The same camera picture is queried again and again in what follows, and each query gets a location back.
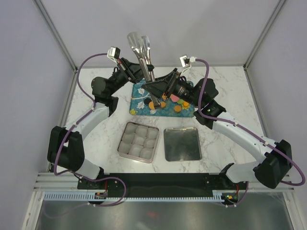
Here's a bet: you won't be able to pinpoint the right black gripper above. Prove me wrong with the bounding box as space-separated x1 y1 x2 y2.
141 69 201 109

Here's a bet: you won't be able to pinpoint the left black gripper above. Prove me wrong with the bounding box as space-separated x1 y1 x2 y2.
108 58 154 96

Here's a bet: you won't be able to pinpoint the pink round cookie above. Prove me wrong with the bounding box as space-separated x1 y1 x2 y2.
170 95 179 103

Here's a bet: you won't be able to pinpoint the orange round cookie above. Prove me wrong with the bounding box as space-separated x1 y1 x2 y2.
148 102 155 110

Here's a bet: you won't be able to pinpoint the steel kitchen tongs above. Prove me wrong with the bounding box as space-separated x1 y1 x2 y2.
127 32 162 109

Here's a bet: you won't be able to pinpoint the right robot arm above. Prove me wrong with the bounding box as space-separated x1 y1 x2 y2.
142 71 292 189

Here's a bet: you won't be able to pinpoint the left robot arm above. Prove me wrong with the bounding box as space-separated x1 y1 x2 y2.
47 57 144 189

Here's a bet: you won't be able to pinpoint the black round cookie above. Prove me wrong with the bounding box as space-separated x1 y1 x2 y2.
144 98 152 105

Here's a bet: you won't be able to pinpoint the teal floral tray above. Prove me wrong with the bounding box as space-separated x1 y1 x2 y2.
129 80 195 117

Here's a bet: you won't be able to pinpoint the cookie tin with liners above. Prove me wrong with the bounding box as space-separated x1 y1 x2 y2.
117 122 159 163

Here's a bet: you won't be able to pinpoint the silver tin lid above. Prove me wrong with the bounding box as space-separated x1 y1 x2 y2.
164 127 202 162

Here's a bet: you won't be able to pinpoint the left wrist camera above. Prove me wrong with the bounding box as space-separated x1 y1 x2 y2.
107 46 120 60

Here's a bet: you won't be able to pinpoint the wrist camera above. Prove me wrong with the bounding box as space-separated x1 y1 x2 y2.
107 46 120 60
179 55 190 68

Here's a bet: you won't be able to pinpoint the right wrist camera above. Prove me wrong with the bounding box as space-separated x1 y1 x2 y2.
179 55 190 68

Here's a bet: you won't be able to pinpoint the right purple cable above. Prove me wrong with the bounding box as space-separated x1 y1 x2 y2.
194 58 307 208

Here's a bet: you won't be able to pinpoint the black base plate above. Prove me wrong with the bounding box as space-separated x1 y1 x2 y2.
77 172 248 199

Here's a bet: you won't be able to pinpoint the white cable duct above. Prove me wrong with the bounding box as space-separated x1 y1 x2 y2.
44 192 224 202

